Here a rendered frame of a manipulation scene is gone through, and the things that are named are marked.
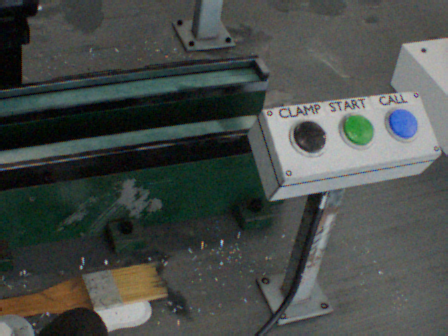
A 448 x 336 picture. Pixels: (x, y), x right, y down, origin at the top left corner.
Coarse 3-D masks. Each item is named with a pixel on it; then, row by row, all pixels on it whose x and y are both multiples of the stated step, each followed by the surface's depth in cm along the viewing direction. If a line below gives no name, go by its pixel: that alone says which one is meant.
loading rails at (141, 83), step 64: (192, 64) 104; (256, 64) 106; (0, 128) 96; (64, 128) 99; (128, 128) 103; (192, 128) 97; (0, 192) 89; (64, 192) 92; (128, 192) 96; (192, 192) 99; (256, 192) 103; (0, 256) 92
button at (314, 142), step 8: (296, 128) 75; (304, 128) 75; (312, 128) 75; (320, 128) 75; (296, 136) 74; (304, 136) 74; (312, 136) 74; (320, 136) 75; (304, 144) 74; (312, 144) 74; (320, 144) 74; (312, 152) 74
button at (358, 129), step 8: (352, 120) 76; (360, 120) 76; (368, 120) 77; (344, 128) 76; (352, 128) 76; (360, 128) 76; (368, 128) 76; (352, 136) 76; (360, 136) 76; (368, 136) 76; (360, 144) 76
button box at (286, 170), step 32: (384, 96) 79; (416, 96) 80; (256, 128) 77; (288, 128) 75; (384, 128) 78; (256, 160) 78; (288, 160) 74; (320, 160) 75; (352, 160) 75; (384, 160) 76; (416, 160) 78; (288, 192) 76
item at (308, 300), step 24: (336, 192) 83; (312, 216) 85; (312, 240) 83; (288, 264) 93; (312, 264) 90; (264, 288) 96; (288, 288) 94; (312, 288) 96; (288, 312) 93; (312, 312) 94
